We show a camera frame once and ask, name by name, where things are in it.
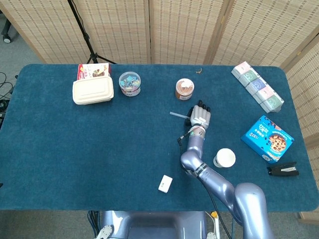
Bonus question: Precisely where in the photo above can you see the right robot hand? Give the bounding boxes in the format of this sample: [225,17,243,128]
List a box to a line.
[183,99,212,130]

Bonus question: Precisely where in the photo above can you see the clear plastic straw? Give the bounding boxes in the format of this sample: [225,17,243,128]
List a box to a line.
[169,111,191,120]

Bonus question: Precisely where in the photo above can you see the flower print paper cup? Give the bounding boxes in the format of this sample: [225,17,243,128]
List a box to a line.
[213,148,237,169]

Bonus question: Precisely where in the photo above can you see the clear jar of rubber bands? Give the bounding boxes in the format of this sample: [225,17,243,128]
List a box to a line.
[174,78,195,101]

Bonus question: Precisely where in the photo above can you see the wrapped tissue packet bundle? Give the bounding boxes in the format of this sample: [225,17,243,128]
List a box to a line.
[231,61,285,114]

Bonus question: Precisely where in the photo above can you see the blue cookie box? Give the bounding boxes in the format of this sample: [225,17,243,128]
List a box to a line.
[240,115,295,164]

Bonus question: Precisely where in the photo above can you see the clear jar of binder clips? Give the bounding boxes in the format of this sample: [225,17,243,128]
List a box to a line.
[118,71,142,97]

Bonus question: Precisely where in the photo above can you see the small white box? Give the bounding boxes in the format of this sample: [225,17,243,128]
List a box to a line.
[158,174,174,194]

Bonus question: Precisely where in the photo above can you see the black stapler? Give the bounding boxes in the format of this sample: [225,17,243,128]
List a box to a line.
[266,161,300,178]

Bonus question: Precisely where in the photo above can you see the beige lidded lunch box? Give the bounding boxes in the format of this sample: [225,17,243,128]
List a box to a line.
[72,76,115,107]

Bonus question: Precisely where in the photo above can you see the red snack box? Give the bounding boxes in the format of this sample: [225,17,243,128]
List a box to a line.
[77,62,112,81]

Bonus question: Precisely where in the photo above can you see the purple grey robot torso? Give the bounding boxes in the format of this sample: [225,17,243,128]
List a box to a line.
[99,210,209,239]

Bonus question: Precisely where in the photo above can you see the teal blue table cloth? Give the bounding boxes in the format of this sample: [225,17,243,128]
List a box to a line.
[0,63,316,213]

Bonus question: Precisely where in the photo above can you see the black tripod stand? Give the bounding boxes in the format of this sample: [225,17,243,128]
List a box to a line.
[66,0,118,65]

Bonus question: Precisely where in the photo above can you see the office chair caster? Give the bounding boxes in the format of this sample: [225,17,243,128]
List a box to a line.
[0,13,13,44]

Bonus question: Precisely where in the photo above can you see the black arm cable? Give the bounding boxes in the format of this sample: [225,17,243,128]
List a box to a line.
[176,128,233,239]

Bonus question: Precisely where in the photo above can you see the black cable bundle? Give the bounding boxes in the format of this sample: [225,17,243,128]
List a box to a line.
[86,210,101,239]

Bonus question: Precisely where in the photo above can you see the thin black cables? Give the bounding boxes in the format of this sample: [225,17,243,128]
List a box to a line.
[0,71,16,126]

